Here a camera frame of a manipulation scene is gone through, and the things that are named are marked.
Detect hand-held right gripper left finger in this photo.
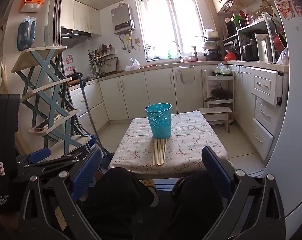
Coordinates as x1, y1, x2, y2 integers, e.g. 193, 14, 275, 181
17, 148, 102, 240

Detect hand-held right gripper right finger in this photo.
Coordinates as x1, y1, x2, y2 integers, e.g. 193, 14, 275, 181
202, 145, 286, 240

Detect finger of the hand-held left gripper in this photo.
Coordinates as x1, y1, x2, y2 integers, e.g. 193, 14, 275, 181
17, 148, 52, 164
31, 146, 91, 178

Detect bundle of wooden chopsticks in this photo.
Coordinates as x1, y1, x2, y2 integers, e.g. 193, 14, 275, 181
152, 138, 168, 167

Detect teal plastic basket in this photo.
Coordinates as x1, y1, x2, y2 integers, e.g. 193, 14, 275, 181
145, 103, 173, 139

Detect blue dustpan and broom set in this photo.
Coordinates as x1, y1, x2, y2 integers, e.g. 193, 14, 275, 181
67, 79, 114, 172

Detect blue white plastic bag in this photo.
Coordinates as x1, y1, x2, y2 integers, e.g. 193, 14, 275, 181
87, 134, 98, 153

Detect person's left leg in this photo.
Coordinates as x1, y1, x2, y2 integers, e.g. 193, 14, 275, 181
78, 167, 159, 240

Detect person's leg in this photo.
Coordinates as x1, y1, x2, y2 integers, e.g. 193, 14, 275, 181
163, 170, 225, 240
78, 167, 159, 240

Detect person's right leg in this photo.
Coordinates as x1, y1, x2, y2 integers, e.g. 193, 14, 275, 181
163, 170, 225, 240

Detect person's right slipper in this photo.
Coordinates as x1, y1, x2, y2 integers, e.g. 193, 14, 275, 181
171, 177, 187, 196

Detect person's slipper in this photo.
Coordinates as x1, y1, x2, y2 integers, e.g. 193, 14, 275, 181
141, 179, 159, 207
171, 177, 187, 196

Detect floral tablecloth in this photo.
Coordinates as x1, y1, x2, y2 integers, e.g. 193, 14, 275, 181
108, 110, 230, 177

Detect white step stool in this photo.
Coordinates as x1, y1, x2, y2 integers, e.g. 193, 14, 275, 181
198, 107, 233, 133

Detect person's left slipper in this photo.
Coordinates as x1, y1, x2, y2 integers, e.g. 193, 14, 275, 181
141, 179, 159, 207

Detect dark wok in cart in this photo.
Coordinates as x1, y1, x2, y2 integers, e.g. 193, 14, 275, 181
204, 87, 233, 102

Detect white rolling cart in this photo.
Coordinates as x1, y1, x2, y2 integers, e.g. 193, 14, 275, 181
203, 69, 235, 124

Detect white refrigerator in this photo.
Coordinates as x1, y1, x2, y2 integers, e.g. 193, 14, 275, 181
263, 0, 302, 218

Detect blue white folding rack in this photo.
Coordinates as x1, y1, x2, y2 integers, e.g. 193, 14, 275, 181
11, 46, 94, 155

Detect open cream drawer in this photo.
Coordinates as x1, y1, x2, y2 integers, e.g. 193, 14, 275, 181
250, 67, 283, 107

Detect cream base kitchen cabinets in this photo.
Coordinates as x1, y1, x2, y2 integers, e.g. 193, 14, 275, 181
66, 64, 289, 164

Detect white hanging trash bag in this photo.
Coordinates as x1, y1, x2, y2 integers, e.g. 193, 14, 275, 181
177, 66, 194, 83

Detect bag of green vegetables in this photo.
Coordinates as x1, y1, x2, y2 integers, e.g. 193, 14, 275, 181
212, 63, 233, 77

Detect cutting board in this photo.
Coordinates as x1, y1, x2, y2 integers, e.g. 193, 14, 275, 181
104, 57, 118, 75

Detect stack of pots and dishes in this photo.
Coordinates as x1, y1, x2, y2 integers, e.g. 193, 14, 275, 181
202, 29, 221, 62

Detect black kettle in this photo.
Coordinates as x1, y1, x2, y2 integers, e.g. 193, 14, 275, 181
242, 40, 258, 62

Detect range hood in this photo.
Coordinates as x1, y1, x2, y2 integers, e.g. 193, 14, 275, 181
60, 26, 92, 48

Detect tall chrome faucet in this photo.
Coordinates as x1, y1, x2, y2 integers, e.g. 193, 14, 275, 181
172, 41, 184, 62

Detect clear plastic bag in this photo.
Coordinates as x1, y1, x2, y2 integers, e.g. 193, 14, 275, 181
276, 47, 289, 65

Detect white electric thermos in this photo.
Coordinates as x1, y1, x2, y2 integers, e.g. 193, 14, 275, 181
255, 33, 275, 63

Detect red pan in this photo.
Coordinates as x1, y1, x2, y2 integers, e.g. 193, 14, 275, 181
272, 34, 285, 53

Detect green container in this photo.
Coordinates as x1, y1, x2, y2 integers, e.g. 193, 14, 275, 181
234, 14, 245, 28

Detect kitchen window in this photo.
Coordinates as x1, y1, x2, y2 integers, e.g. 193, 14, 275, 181
135, 0, 207, 62

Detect white gas water heater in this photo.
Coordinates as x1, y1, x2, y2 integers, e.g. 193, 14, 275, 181
111, 2, 136, 35

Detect white counter shelf rack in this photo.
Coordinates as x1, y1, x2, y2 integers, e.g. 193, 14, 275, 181
236, 12, 289, 64

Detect cardboard box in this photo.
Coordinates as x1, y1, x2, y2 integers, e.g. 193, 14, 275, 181
256, 0, 279, 18

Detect red cartoon fridge stickers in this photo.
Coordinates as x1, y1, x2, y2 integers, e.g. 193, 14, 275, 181
273, 0, 302, 20

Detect red paper wall decoration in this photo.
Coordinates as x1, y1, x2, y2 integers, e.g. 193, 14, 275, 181
65, 54, 75, 74

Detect wall utensil rack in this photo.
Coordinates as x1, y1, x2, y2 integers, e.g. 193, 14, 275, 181
88, 44, 116, 78

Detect blue wall pouch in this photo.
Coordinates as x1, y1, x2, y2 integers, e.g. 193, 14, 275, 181
17, 17, 37, 52

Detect grey sliding door frame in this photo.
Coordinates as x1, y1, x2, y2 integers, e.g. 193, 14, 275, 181
52, 0, 71, 85

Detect water heater hoses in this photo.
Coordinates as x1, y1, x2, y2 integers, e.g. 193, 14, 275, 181
119, 30, 137, 54

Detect cream wall cabinets above hood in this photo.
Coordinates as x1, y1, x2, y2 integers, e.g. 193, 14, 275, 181
61, 0, 102, 37

